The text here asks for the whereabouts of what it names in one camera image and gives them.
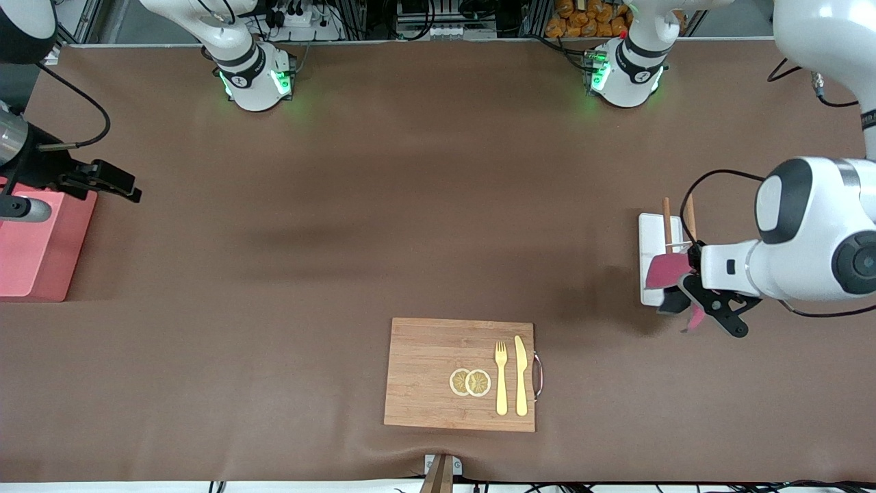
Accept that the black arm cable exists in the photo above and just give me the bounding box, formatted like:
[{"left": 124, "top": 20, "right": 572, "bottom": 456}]
[
  {"left": 681, "top": 58, "right": 876, "bottom": 318},
  {"left": 38, "top": 62, "right": 112, "bottom": 150}
]

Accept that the red cloth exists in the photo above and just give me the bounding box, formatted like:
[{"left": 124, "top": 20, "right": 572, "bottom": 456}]
[{"left": 647, "top": 252, "right": 707, "bottom": 333}]

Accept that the yellow plastic fork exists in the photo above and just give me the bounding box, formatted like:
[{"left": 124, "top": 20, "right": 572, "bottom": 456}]
[{"left": 494, "top": 341, "right": 508, "bottom": 416}]

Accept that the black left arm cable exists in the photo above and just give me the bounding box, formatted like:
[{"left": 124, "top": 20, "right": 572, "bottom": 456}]
[{"left": 681, "top": 58, "right": 876, "bottom": 318}]

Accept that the camera stand post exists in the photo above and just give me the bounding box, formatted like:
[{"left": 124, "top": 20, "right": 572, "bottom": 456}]
[{"left": 419, "top": 453, "right": 463, "bottom": 493}]

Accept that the brown table mat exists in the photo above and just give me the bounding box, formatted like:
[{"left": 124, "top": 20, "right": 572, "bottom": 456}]
[{"left": 0, "top": 38, "right": 876, "bottom": 483}]

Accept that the orange food pile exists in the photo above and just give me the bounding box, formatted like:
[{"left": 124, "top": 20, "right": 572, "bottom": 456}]
[{"left": 545, "top": 0, "right": 630, "bottom": 38}]

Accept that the white connector block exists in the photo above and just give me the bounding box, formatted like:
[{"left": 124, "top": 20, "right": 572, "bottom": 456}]
[{"left": 426, "top": 23, "right": 498, "bottom": 40}]

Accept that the pink plastic bin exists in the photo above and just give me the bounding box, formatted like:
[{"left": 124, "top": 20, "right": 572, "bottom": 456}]
[{"left": 0, "top": 179, "right": 98, "bottom": 303}]

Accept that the white rack base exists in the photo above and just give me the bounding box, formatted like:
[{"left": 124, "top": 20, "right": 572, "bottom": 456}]
[{"left": 639, "top": 213, "right": 685, "bottom": 307}]

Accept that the white power strip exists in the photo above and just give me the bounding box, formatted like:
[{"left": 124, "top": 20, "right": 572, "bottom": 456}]
[{"left": 263, "top": 3, "right": 343, "bottom": 42}]

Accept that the yellow plastic knife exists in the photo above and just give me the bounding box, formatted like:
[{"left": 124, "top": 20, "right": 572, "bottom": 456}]
[{"left": 514, "top": 335, "right": 529, "bottom": 417}]

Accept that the bamboo cutting board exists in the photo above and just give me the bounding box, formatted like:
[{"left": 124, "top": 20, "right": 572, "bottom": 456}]
[{"left": 383, "top": 317, "right": 536, "bottom": 433}]

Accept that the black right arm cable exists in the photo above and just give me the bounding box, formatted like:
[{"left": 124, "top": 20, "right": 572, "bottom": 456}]
[{"left": 38, "top": 62, "right": 112, "bottom": 150}]

